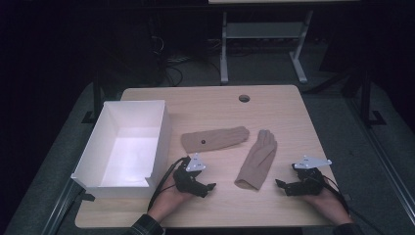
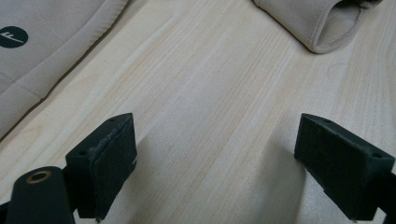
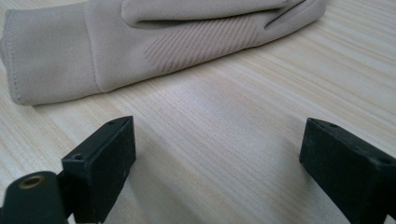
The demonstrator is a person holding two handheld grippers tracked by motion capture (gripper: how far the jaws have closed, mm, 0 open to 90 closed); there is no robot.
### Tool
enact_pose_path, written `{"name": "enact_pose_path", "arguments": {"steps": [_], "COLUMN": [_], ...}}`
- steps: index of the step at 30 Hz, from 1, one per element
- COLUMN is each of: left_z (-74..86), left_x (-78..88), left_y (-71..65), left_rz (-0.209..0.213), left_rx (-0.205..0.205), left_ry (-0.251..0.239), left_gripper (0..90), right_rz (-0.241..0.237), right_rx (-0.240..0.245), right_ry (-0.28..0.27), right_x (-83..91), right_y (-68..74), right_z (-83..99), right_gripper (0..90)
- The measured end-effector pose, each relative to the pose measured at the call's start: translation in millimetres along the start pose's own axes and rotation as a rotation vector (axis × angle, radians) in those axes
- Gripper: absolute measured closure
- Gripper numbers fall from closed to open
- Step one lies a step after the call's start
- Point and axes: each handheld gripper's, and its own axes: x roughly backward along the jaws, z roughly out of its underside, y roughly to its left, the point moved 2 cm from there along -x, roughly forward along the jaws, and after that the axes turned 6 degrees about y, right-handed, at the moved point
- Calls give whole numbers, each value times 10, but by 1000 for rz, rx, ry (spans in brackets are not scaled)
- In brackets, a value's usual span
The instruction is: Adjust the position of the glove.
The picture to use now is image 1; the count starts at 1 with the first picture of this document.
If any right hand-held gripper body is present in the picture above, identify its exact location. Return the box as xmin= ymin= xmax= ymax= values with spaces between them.
xmin=291 ymin=155 xmax=333 ymax=197

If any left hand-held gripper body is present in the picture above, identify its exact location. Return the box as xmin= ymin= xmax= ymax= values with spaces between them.
xmin=172 ymin=152 xmax=210 ymax=199

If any plain beige glove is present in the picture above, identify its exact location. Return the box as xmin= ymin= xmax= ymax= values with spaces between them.
xmin=234 ymin=129 xmax=279 ymax=192

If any beige glove with dark button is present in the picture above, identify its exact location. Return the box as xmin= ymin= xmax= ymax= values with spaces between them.
xmin=180 ymin=125 xmax=251 ymax=155

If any white box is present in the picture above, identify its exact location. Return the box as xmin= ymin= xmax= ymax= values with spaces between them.
xmin=70 ymin=99 xmax=173 ymax=200

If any person's left hand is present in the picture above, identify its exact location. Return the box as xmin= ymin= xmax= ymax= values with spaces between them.
xmin=147 ymin=177 xmax=197 ymax=223

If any person's right hand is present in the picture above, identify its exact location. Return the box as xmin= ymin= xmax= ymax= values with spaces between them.
xmin=301 ymin=187 xmax=354 ymax=226

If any black stand leg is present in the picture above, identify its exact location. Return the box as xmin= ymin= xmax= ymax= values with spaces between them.
xmin=357 ymin=70 xmax=388 ymax=127
xmin=81 ymin=70 xmax=106 ymax=125

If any grey metal stand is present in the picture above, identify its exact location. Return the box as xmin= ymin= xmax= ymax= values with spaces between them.
xmin=219 ymin=9 xmax=314 ymax=86

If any aluminium rail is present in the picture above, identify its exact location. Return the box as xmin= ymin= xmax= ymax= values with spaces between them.
xmin=41 ymin=177 xmax=83 ymax=235
xmin=345 ymin=97 xmax=415 ymax=217

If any bundle of floor cables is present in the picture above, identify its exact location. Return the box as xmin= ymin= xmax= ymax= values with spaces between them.
xmin=148 ymin=33 xmax=223 ymax=88

